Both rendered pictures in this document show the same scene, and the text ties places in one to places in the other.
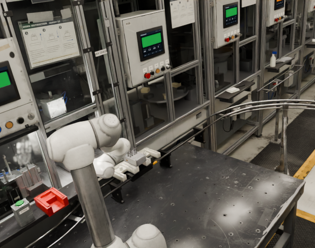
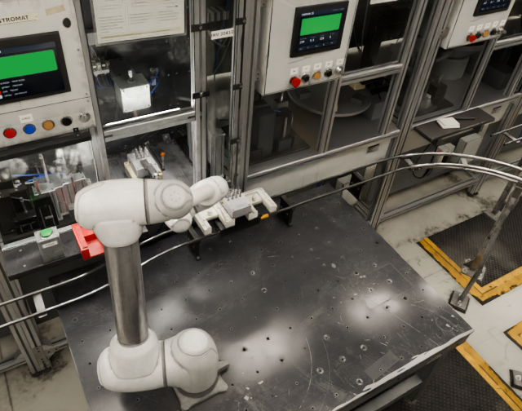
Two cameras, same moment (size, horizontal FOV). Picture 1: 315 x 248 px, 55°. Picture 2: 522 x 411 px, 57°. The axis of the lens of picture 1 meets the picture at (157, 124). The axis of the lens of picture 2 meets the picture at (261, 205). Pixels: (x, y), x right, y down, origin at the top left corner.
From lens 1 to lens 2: 0.50 m
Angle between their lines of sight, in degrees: 19
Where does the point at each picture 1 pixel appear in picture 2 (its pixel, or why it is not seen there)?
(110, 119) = (173, 196)
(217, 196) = (332, 302)
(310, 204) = (487, 339)
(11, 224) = (33, 252)
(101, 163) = not seen: hidden behind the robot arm
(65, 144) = (98, 214)
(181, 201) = (278, 290)
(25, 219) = (50, 254)
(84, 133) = (130, 204)
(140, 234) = (182, 344)
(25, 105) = (77, 100)
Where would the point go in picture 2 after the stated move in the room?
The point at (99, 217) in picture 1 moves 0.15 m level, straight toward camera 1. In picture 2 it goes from (128, 311) to (120, 356)
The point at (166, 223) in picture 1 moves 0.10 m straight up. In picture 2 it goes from (241, 317) to (242, 302)
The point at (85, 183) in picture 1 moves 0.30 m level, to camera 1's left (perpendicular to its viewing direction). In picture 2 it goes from (118, 267) to (24, 243)
